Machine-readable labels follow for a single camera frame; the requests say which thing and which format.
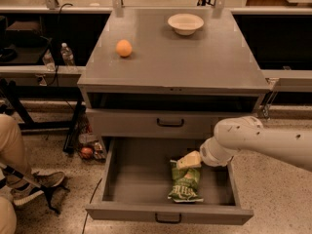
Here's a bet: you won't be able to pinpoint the white bowl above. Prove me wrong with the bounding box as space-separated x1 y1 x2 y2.
168 14 204 36

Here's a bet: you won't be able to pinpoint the clear water bottle right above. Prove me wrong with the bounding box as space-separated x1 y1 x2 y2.
60 43 76 71

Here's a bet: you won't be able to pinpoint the orange fruit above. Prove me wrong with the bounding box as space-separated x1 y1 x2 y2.
116 40 133 58

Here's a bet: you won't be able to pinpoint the black cable on floor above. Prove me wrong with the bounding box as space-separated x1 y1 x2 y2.
81 177 103 234

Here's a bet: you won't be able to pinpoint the black box on shelf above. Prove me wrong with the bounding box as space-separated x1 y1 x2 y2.
6 20 43 45

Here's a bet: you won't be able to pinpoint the grey drawer cabinet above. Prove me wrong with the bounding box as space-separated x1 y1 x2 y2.
77 7 271 161

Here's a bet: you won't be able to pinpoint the black table frame leg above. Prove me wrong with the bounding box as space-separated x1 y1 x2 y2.
63 99 84 154

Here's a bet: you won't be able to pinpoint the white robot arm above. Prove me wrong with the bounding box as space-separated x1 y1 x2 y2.
176 116 312 172

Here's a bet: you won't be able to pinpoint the person's beige trouser leg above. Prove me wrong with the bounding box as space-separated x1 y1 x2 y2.
0 114 31 234

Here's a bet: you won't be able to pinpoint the clear water bottle left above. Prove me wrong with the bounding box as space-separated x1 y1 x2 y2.
42 51 56 72

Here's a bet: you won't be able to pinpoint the green jalapeno chip bag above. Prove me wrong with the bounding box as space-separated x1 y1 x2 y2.
168 160 204 203

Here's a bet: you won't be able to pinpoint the snack packets on floor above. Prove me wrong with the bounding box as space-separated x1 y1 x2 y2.
78 124 106 160

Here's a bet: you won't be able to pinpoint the open grey drawer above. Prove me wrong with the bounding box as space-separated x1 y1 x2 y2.
86 137 254 225

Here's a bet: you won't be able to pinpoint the closed grey drawer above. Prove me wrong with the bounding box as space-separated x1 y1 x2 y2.
86 108 246 139

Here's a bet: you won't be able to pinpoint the clear water bottle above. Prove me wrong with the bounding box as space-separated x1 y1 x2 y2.
60 43 76 71
42 51 56 72

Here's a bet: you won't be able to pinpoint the grey sneaker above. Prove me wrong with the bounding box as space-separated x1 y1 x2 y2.
11 172 65 206

